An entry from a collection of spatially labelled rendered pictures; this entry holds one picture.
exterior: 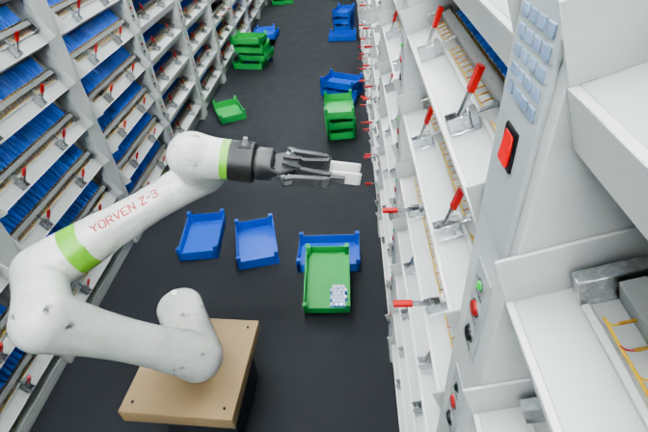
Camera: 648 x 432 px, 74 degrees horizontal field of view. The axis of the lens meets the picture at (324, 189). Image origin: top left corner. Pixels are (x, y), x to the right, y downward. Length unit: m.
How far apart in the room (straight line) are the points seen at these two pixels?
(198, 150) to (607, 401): 0.81
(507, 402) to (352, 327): 1.40
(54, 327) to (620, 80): 0.97
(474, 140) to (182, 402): 1.15
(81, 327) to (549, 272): 0.90
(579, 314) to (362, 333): 1.54
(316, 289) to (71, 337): 1.17
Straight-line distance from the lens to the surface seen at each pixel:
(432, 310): 0.84
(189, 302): 1.34
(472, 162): 0.54
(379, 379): 1.78
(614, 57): 0.29
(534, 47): 0.32
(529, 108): 0.32
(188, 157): 0.96
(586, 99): 0.27
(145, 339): 1.14
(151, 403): 1.49
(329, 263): 2.03
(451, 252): 0.69
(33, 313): 1.03
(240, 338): 1.53
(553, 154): 0.31
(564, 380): 0.36
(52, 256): 1.13
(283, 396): 1.76
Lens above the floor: 1.55
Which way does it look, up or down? 37 degrees down
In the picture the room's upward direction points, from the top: 5 degrees counter-clockwise
